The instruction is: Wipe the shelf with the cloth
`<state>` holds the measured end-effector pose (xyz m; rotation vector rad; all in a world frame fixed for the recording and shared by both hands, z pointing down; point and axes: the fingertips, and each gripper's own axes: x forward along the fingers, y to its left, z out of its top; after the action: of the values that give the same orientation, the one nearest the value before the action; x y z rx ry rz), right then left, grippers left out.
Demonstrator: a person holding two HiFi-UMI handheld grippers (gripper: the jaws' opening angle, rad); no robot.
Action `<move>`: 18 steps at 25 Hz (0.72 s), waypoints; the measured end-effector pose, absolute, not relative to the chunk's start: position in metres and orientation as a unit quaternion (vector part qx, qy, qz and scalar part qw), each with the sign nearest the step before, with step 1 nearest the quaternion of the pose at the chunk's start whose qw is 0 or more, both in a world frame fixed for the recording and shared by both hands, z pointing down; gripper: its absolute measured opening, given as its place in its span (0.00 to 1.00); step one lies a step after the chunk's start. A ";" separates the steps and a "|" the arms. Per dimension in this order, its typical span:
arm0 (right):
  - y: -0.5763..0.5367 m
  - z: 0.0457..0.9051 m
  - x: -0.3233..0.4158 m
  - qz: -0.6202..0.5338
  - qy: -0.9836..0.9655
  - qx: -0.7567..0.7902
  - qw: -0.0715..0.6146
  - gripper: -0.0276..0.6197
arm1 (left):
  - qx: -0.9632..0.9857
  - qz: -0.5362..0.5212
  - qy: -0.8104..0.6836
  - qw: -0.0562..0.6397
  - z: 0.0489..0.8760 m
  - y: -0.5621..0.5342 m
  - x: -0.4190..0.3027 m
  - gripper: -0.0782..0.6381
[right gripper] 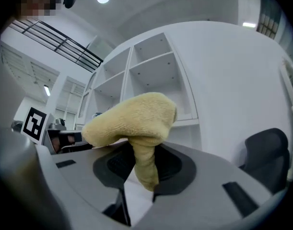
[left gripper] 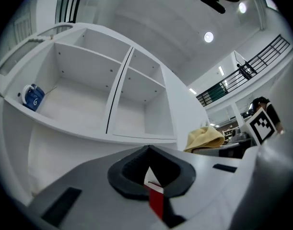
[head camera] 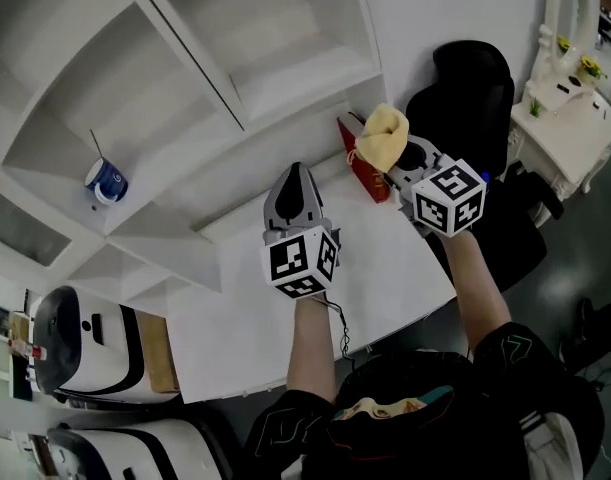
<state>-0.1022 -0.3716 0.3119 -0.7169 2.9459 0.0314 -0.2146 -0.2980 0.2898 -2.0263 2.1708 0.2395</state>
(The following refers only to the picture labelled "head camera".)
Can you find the white striped shoulder bag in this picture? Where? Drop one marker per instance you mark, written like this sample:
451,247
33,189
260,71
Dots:
552,443

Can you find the white table top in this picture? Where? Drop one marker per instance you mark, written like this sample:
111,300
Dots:
385,268

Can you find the yellow cleaning cloth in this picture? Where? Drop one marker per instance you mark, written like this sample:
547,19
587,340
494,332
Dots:
380,138

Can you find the person's right forearm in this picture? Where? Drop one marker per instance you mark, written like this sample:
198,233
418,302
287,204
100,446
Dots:
477,288

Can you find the red-capped bottle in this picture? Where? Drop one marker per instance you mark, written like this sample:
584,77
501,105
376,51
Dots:
27,350

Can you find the white black robot upper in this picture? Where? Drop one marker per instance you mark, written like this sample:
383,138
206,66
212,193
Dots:
105,348

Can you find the ribbed glass cabinet door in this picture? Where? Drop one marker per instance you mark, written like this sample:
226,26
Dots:
15,228

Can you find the blue mug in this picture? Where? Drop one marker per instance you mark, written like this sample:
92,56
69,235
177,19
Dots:
106,183

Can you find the person's black shirt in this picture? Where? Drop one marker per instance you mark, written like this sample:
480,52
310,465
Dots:
435,418

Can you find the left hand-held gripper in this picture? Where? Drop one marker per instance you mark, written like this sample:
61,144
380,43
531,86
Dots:
290,263

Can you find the person's left forearm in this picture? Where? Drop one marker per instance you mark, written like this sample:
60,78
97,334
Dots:
310,348

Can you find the thin dark stirring stick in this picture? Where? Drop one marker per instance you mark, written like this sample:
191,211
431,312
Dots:
97,145

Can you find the white black robot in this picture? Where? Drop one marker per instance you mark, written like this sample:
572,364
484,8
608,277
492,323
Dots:
150,448
105,348

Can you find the white black robot lower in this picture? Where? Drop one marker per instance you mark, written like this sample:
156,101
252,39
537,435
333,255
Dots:
150,448

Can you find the red book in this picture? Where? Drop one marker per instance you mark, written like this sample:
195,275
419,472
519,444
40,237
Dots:
372,188

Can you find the black office chair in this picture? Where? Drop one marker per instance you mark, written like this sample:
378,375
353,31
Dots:
475,98

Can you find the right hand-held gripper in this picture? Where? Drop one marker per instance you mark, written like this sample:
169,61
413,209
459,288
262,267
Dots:
450,203

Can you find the white oval mirror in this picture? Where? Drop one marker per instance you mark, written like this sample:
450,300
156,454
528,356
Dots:
575,13

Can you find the white shelf unit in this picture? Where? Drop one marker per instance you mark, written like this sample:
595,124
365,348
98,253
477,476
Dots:
185,93

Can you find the small green plant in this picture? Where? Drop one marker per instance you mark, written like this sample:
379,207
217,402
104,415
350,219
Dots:
535,108

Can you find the brown cardboard box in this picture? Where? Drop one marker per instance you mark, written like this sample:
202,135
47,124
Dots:
157,353

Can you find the sunflower decoration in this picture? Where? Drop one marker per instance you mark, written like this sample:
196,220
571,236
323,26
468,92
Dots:
563,44
592,65

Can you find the white vanity table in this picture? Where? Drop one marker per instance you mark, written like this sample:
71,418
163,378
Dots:
570,133

